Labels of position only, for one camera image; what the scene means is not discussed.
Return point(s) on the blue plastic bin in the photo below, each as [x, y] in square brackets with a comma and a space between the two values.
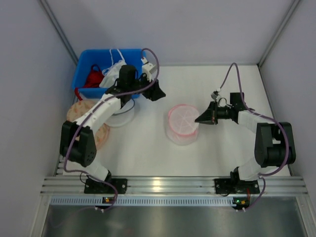
[102, 58]

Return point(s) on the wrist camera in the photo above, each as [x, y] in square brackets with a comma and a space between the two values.
[221, 101]
[148, 68]

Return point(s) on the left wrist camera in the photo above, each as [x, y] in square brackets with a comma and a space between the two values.
[148, 68]

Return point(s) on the aluminium mounting rail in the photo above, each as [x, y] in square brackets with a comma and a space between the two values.
[276, 186]

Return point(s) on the white bra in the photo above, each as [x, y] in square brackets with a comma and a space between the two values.
[112, 73]

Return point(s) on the pink-trimmed mesh laundry bag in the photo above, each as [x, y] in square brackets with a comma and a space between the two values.
[181, 127]

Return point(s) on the red bra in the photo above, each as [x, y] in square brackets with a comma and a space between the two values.
[94, 77]

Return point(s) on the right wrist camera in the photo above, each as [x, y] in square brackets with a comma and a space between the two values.
[221, 101]

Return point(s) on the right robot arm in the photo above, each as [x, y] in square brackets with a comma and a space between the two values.
[274, 142]

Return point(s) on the blue-trimmed mesh laundry bag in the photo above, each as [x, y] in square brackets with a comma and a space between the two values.
[122, 116]

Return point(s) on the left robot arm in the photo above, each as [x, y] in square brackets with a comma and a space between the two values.
[77, 144]

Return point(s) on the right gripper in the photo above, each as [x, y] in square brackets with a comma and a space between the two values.
[215, 113]

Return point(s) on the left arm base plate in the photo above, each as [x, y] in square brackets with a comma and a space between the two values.
[94, 187]

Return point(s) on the slotted cable duct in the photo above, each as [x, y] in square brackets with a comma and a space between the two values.
[150, 201]

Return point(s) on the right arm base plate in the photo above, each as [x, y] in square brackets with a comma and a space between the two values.
[227, 186]

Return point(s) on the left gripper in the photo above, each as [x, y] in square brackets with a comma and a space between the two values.
[149, 87]

